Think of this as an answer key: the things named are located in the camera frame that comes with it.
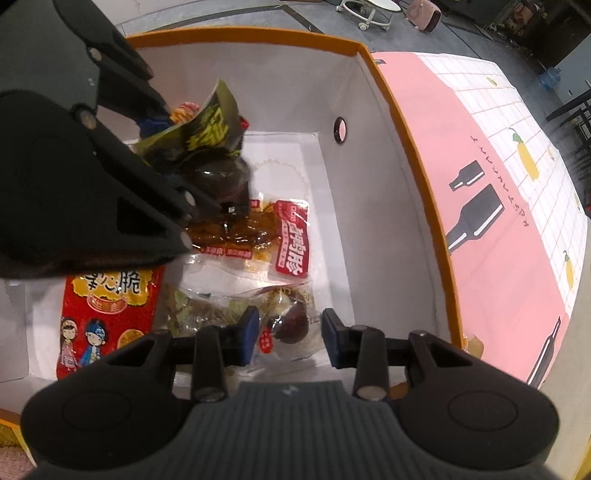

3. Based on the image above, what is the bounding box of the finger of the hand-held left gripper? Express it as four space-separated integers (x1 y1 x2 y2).
69 104 222 268
53 0 171 139

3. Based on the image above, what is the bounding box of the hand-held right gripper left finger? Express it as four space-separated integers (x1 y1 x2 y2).
108 305 260 403

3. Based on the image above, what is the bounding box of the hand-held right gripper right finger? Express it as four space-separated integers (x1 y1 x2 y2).
321 308 462 401

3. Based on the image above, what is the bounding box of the clear braised snack packet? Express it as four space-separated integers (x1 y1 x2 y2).
164 282 324 367

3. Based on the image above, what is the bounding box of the red label duck neck packet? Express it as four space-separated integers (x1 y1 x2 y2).
187 198 311 283

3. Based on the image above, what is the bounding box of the large red snack packet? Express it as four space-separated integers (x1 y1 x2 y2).
56 265 166 380

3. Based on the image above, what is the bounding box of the dark olive snack packet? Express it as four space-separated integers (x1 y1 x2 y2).
134 79 254 215

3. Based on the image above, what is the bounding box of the orange storage box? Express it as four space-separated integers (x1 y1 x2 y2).
0 30 466 428

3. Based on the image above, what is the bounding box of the pink and white printed tablecloth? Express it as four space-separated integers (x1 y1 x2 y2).
369 51 591 393

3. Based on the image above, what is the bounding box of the white round wheeled stool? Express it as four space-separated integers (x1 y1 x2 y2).
335 0 402 32

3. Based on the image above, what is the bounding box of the pink fluffy blanket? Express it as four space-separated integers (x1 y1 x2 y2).
0 445 35 480

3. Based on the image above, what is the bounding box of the pink space heater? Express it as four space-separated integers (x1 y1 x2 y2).
405 0 443 33

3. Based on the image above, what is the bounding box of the dark dining chair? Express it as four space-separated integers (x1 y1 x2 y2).
546 85 591 185

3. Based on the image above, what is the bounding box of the blue water jug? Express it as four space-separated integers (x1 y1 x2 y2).
538 66 563 92

